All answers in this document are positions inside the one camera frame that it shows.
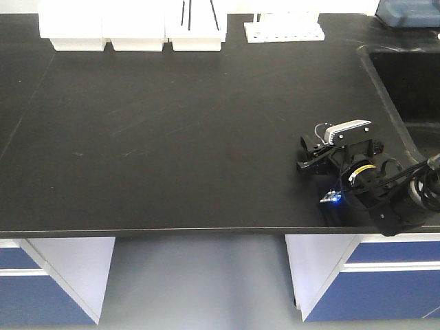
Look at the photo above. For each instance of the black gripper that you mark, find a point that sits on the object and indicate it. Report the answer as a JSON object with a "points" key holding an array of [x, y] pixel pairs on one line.
{"points": [[353, 161]]}

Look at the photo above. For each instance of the clear glass beaker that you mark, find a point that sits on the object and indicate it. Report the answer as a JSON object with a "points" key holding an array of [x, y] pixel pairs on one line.
{"points": [[319, 131]]}

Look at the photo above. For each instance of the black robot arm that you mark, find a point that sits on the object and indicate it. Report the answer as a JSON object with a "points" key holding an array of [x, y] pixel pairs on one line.
{"points": [[396, 199]]}

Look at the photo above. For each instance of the right white storage bin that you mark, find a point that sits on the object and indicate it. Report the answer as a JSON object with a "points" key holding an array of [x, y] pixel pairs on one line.
{"points": [[196, 26]]}

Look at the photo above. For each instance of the middle white storage bin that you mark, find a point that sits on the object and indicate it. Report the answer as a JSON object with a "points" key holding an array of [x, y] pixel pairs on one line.
{"points": [[134, 26]]}

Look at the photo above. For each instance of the green circuit board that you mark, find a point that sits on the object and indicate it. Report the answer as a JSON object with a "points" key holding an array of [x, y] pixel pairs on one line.
{"points": [[332, 196]]}

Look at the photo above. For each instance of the right blue white cabinet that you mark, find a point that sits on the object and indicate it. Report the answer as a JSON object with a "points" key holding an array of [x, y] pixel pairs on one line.
{"points": [[338, 277]]}

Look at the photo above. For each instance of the blue white cabinet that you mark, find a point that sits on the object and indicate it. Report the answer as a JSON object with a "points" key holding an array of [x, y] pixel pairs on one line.
{"points": [[54, 281], [338, 277]]}

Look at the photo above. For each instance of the black lab sink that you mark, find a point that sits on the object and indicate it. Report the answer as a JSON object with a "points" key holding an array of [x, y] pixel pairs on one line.
{"points": [[407, 81]]}

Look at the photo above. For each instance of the white test tube rack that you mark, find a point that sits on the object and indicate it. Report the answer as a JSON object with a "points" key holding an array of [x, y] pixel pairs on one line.
{"points": [[284, 21]]}

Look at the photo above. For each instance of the blue device on counter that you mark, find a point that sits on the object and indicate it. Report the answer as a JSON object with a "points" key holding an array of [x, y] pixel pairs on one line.
{"points": [[409, 14]]}

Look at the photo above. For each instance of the left blue white cabinet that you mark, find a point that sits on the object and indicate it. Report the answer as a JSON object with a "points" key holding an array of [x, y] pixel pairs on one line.
{"points": [[54, 281]]}

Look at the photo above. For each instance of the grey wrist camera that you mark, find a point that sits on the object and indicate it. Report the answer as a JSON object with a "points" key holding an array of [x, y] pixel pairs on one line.
{"points": [[347, 133]]}

